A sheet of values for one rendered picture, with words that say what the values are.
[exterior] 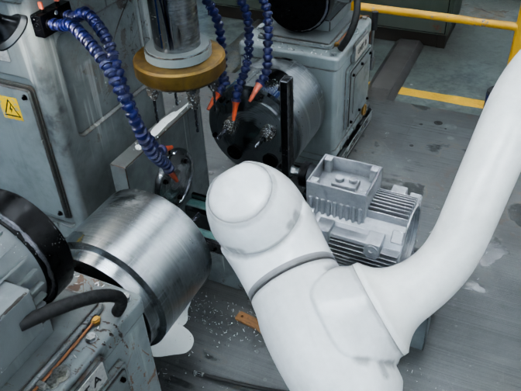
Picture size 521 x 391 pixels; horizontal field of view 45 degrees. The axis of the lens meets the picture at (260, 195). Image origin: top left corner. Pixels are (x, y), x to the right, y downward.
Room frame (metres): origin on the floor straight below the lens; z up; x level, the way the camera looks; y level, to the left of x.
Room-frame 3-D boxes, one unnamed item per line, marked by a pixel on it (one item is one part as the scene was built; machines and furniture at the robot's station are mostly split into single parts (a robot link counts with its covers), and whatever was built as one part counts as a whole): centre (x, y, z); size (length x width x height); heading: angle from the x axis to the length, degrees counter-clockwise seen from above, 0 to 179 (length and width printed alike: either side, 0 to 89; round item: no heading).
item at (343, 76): (1.64, -0.16, 0.99); 0.35 x 0.31 x 0.37; 153
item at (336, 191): (0.97, -0.16, 1.11); 0.12 x 0.11 x 0.07; 62
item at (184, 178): (1.15, 0.19, 1.01); 0.15 x 0.02 x 0.15; 153
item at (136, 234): (0.79, 0.27, 1.04); 0.37 x 0.25 x 0.25; 153
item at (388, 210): (0.95, -0.20, 1.01); 0.20 x 0.19 x 0.19; 62
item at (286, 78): (1.17, -0.07, 1.12); 0.04 x 0.03 x 0.26; 63
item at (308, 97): (1.40, -0.04, 1.04); 0.41 x 0.25 x 0.25; 153
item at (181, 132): (1.18, 0.25, 0.97); 0.30 x 0.11 x 0.34; 153
